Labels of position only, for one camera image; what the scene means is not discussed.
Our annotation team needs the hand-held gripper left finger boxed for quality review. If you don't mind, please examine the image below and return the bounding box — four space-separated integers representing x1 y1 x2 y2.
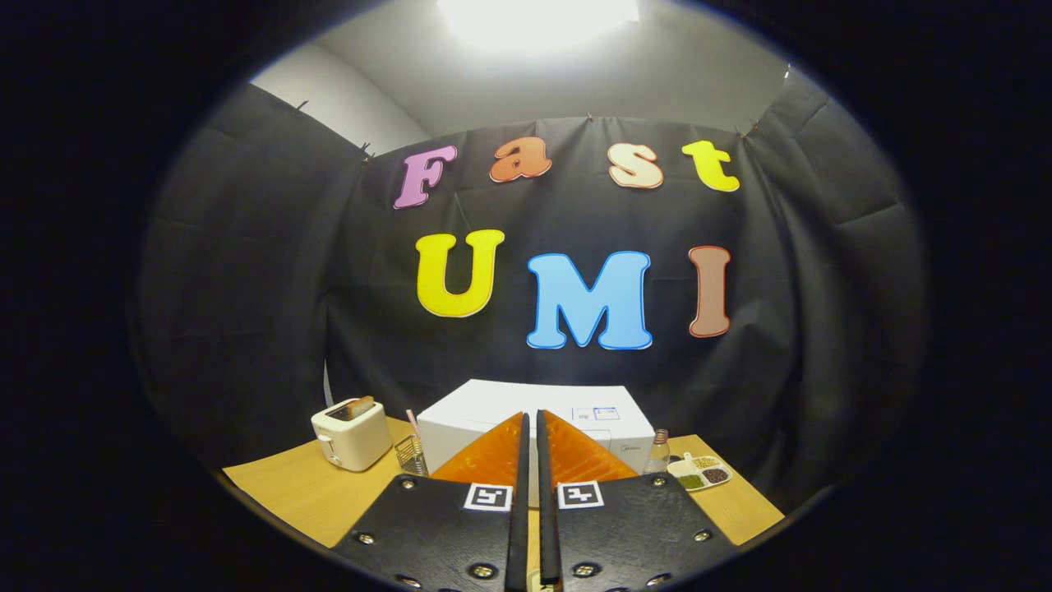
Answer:
333 411 531 592

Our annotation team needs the metal wire basket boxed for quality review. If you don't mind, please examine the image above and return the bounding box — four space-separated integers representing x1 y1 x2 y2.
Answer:
394 434 430 478

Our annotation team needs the white divided bean dish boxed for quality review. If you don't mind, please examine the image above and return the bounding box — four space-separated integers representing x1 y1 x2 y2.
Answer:
666 452 732 492

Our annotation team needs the white microwave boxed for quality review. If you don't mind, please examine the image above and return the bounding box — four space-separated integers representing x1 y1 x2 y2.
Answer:
417 379 657 509

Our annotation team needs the cream toaster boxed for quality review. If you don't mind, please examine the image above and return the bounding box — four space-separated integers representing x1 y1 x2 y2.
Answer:
311 398 394 473

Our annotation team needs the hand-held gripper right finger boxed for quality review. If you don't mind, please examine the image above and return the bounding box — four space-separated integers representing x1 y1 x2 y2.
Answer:
536 409 736 592

